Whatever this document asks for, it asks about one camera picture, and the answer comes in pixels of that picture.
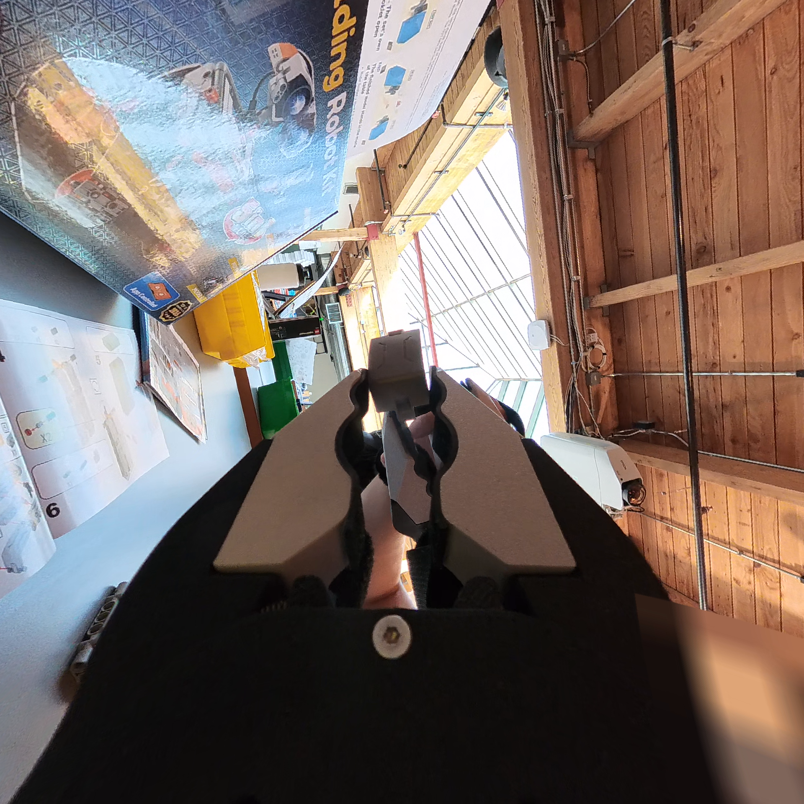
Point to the white wall vent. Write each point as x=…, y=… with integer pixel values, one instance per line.
x=333, y=313

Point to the white instruction booklet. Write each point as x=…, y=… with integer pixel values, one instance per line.
x=63, y=408

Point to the black thin pole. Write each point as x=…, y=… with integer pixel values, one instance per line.
x=681, y=314

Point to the grey perforated beam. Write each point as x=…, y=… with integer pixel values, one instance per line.
x=97, y=631

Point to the white printed instruction sheet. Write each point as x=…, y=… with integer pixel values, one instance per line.
x=414, y=63

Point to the white ceiling sensor box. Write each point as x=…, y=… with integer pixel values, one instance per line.
x=539, y=335

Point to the long black carton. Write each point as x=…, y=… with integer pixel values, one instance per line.
x=295, y=330

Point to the blue robot kit box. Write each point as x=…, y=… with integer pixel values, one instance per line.
x=157, y=125

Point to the white security camera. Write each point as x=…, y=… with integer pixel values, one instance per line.
x=584, y=465

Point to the grey curved building panel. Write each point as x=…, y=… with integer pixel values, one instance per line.
x=396, y=370

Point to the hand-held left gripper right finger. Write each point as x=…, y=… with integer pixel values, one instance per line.
x=502, y=502

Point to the yellow parts bin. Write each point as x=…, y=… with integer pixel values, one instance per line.
x=232, y=320

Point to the skylight window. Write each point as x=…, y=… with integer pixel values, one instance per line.
x=477, y=251

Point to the red pipe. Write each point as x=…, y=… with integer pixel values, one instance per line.
x=424, y=295

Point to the green bin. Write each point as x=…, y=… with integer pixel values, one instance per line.
x=279, y=402

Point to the small illustrated leaflet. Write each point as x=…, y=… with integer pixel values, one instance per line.
x=176, y=377

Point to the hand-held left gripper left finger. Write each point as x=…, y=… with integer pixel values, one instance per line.
x=282, y=502

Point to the person's right forearm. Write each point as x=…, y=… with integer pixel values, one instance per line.
x=389, y=553

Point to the grey desk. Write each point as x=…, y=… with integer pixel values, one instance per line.
x=157, y=502

